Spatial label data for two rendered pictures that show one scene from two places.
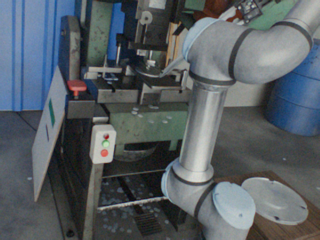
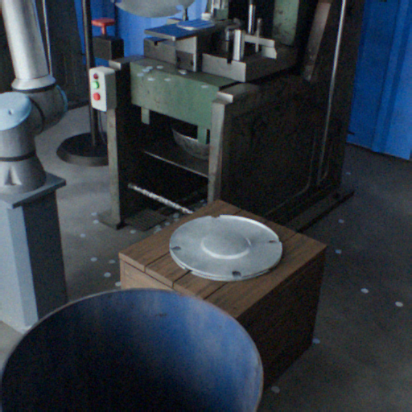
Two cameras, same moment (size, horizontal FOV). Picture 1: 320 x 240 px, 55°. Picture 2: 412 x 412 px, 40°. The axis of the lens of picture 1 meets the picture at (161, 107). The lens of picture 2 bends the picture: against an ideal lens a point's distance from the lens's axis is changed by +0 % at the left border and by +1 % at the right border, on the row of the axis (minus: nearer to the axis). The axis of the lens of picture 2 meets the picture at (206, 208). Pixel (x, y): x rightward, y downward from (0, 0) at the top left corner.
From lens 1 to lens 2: 183 cm
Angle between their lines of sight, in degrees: 62
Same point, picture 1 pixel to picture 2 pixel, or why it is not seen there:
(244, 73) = not seen: outside the picture
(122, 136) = (144, 98)
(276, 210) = (197, 248)
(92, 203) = (113, 166)
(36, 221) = not seen: hidden behind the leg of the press
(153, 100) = (187, 63)
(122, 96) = (164, 52)
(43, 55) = not seen: hidden behind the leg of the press
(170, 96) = (216, 65)
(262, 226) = (148, 241)
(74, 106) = (96, 43)
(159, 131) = (180, 105)
